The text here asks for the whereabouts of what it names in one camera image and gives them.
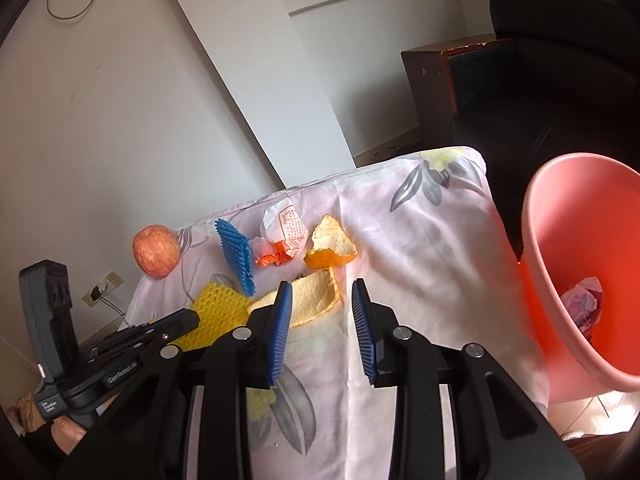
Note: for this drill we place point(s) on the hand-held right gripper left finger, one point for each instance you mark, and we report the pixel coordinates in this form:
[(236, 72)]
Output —
[(280, 335)]

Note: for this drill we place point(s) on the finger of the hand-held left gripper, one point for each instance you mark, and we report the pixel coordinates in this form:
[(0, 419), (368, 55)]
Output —
[(170, 325)]

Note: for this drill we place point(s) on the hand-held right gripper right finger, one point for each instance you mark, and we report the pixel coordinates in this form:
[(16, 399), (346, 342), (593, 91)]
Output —
[(365, 335)]

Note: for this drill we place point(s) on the yellow foam fruit net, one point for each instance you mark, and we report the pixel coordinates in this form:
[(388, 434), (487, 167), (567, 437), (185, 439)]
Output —
[(215, 317)]

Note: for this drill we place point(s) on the long orange peel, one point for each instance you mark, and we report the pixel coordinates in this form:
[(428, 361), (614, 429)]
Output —
[(312, 300)]

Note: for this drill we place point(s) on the curled orange peel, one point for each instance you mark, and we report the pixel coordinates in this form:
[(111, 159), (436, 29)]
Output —
[(330, 240)]

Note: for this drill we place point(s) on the white and orange wrapper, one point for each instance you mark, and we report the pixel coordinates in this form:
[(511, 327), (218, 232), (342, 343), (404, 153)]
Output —
[(285, 230)]

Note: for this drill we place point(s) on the patterned snack packet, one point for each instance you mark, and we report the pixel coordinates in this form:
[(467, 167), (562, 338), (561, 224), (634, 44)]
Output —
[(582, 305)]

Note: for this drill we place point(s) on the pink plastic bucket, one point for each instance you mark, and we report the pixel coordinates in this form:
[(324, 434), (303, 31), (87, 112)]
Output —
[(575, 220)]

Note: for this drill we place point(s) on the person's left hand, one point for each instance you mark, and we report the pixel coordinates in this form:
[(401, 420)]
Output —
[(67, 435)]

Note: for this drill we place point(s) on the red apple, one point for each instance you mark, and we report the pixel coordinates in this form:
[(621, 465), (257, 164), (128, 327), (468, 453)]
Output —
[(156, 252)]

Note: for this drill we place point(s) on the floral pink cloth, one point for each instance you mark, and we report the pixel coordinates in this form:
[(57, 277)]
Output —
[(425, 270)]

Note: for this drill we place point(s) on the black leather armchair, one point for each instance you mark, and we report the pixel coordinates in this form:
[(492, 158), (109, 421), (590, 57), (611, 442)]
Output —
[(550, 85)]

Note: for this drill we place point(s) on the white wall socket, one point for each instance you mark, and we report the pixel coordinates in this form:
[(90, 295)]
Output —
[(114, 279), (92, 296)]

